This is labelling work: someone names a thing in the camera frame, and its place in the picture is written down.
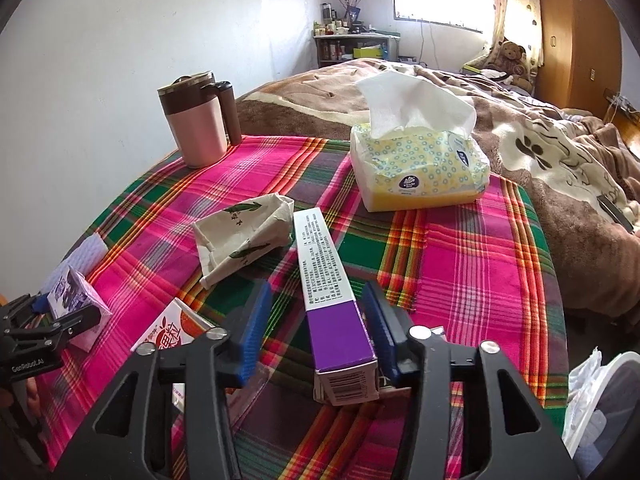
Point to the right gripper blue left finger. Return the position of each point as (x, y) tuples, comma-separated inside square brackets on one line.
[(246, 327)]

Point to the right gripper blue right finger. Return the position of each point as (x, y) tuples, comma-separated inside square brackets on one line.
[(388, 327)]

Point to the purple white medicine box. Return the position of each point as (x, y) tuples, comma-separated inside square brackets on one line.
[(345, 364)]

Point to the purple small milk carton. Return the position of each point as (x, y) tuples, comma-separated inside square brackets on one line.
[(70, 293)]

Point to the red strawberry milk carton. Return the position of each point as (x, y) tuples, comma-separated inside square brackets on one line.
[(175, 360)]

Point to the white rim trash bin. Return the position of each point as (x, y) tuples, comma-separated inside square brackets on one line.
[(601, 428)]

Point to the left human hand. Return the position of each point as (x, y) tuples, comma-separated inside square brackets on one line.
[(33, 398)]

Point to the crumpled leaf print paper bag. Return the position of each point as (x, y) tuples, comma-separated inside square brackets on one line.
[(237, 235)]

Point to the colourful plaid cloth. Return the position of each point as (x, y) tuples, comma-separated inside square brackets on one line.
[(481, 271)]

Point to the yellow tissue pack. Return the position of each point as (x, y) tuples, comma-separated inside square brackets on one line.
[(417, 150)]

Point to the pink brown lidded mug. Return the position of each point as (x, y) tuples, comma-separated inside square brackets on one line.
[(202, 116)]

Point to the black phone on blanket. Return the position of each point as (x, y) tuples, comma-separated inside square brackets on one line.
[(615, 213)]

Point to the brown floral blanket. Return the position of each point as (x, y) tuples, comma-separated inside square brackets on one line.
[(564, 161)]

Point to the cluttered shelf desk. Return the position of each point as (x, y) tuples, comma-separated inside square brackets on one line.
[(339, 41)]

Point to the brown teddy bear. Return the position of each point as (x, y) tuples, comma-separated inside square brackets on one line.
[(510, 61)]

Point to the wooden wardrobe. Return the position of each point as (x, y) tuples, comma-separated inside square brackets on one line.
[(582, 55)]

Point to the floral curtain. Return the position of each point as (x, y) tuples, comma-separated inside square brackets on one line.
[(520, 21)]

